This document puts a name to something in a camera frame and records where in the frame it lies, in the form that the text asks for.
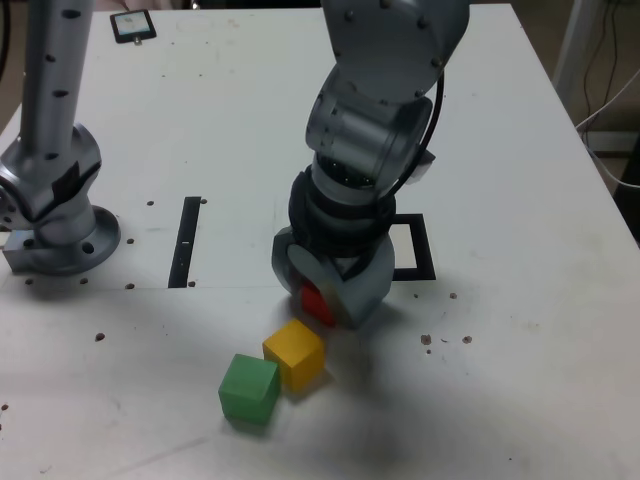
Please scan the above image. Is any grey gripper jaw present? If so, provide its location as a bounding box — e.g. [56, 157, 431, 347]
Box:
[272, 226, 347, 307]
[326, 233, 397, 331]

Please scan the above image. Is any red cube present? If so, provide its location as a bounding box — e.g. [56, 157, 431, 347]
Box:
[301, 281, 337, 327]

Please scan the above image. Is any yellow cube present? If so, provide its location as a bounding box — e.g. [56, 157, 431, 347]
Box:
[262, 319, 326, 393]

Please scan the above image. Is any green cube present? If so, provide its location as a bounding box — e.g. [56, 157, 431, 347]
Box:
[217, 353, 281, 424]

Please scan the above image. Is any black tape square outline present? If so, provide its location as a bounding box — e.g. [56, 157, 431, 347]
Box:
[389, 213, 437, 282]

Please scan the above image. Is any black tape strip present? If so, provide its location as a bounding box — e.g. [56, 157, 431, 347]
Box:
[168, 196, 202, 290]

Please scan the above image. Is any black tablet device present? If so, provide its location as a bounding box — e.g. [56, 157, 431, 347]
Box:
[109, 9, 158, 45]

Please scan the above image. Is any grey gripper camera box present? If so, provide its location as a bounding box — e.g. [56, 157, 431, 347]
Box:
[407, 149, 437, 187]

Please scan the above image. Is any white cable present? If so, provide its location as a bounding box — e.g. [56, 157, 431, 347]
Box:
[574, 67, 640, 189]

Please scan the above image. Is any white frame post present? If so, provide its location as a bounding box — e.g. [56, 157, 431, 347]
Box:
[552, 0, 601, 104]

